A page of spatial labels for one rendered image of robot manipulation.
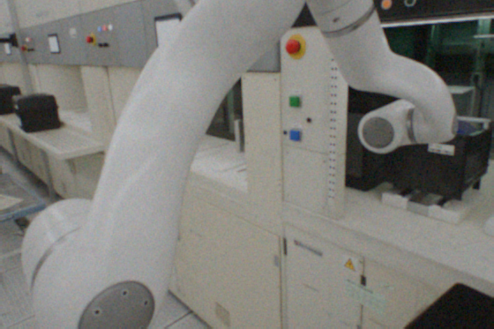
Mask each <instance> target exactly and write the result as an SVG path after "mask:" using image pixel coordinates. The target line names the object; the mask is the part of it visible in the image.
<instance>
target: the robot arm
mask: <svg viewBox="0 0 494 329"><path fill-rule="evenodd" d="M305 1H306V3H307V4H308V6H309V9H310V11H311V14H312V16H313V18H314V19H315V21H316V23H317V25H318V28H319V30H320V32H321V34H322V36H323V38H324V40H325V42H326V45H327V47H328V48H329V50H330V52H331V54H332V56H333V59H334V61H335V62H336V64H337V66H338V68H339V70H340V72H341V75H342V77H343V78H344V79H345V81H346V82H347V83H348V84H349V85H350V86H351V87H353V88H354V89H357V90H362V91H367V92H375V93H384V94H388V95H391V96H395V97H398V98H401V99H402V100H397V101H396V102H394V103H391V104H389V105H387V106H384V107H383V108H379V109H377V110H374V111H372V112H370V113H368V114H366V115H365V116H364V117H363V118H362V120H361V122H360V123H359V127H358V135H359V139H360V140H361V142H362V144H363V145H364V146H365V147H366V148H367V149H368V150H370V151H372V152H373V153H390V152H391V151H393V150H394V149H396V148H397V147H399V146H406V145H417V144H441V143H445V142H448V141H450V140H452V138H453V137H454V136H455V134H456V131H457V129H458V123H457V119H458V118H457V116H456V112H455V109H454V105H453V101H452V98H451V95H450V94H449V92H448V89H447V87H446V86H445V82H444V81H443V80H442V79H441V78H440V77H439V75H438V74H437V73H436V72H434V71H433V70H431V69H430V68H427V67H426V66H424V65H422V64H420V63H418V62H415V61H413V60H410V59H408V58H406V57H403V56H398V55H395V54H394V53H392V52H391V51H390V49H389V48H388V45H387V42H386V40H385V36H384V33H383V30H382V27H381V25H380V23H379V20H378V15H377V13H376V9H375V7H374V4H373V2H372V0H173V2H174V4H175V6H176V8H178V10H179V11H180V12H181V13H182V14H183V15H184V18H183V20H182V21H181V22H180V23H179V24H178V25H177V26H176V28H175V30H174V31H173V32H172V33H171V34H170V35H169V36H168V37H167V39H166V40H165V41H164V42H162V43H161V44H160V46H159V47H158V48H157V49H156V50H155V51H154V53H153V54H152V56H151V57H150V58H149V60H148V62H147V63H146V65H145V67H144V69H143V71H142V72H141V73H140V75H139V77H138V80H137V82H136V84H135V86H134V87H133V89H132V91H131V94H130V96H129V98H128V100H127V102H126V103H125V105H124V107H123V110H122V112H121V115H120V116H119V119H118V121H117V123H116V127H115V129H114V132H113V136H112V138H111V140H110V144H109V149H108V152H107V156H106V159H105V162H104V166H103V170H102V172H101V178H100V181H99V184H98V187H97V190H95V193H94V197H93V200H91V199H86V198H68V199H64V200H61V201H60V202H58V203H55V204H54V205H52V206H50V207H48V208H47V209H45V210H44V211H42V212H40V213H39V214H38V215H37V216H36V217H35V218H34V220H33V221H32V223H31V224H30V226H29V228H28V230H27V232H26V233H25V236H24V240H23V243H22V250H21V260H22V266H23V271H24V275H25V278H26V284H27V287H28V291H29V295H30V298H31V301H32V305H33V309H34V315H35V318H36V322H37V325H38V329H151V327H152V326H153V324H154V322H155V319H156V318H157V317H158V315H159V313H160V311H161V307H162V305H163V303H164V300H165V298H166V294H167V291H168V285H169V282H170V278H171V274H172V272H173V269H174V263H175V258H176V247H177V241H178V235H179V228H180V221H181V214H182V207H183V197H184V192H185V187H186V184H187V180H188V176H189V173H190V170H191V164H192V162H193V159H194V157H195V154H196V152H197V150H198V147H199V144H200V142H201V140H202V138H203V137H204V135H205V133H206V130H207V128H208V126H209V124H210V123H211V121H212V119H213V116H214V114H215V112H216V110H217V108H218V107H219V106H220V104H221V101H222V100H223V98H224V97H225V95H226V93H227V92H228V90H229V89H230V87H232V85H234V84H235V82H236V81H237V80H238V79H239V78H240V77H241V76H242V74H243V73H244V72H245V71H246V70H247V69H249V68H250V67H251V66H252V65H253V64H254V63H255V62H256V61H257V60H258V59H259V58H260V57H262V55H264V54H265V53H266V52H267V51H268V50H269V49H270V48H271V47H272V46H273V45H274V44H276V43H277V42H278V41H279V40H280V39H281V38H282V37H283V36H284V35H285V34H286V33H287V31H288V30H289V29H290V27H292V26H293V23H294V22H295V20H296V18H297V17H298V15H299V13H300V11H301V10H302V8H303V6H304V3H305Z"/></svg>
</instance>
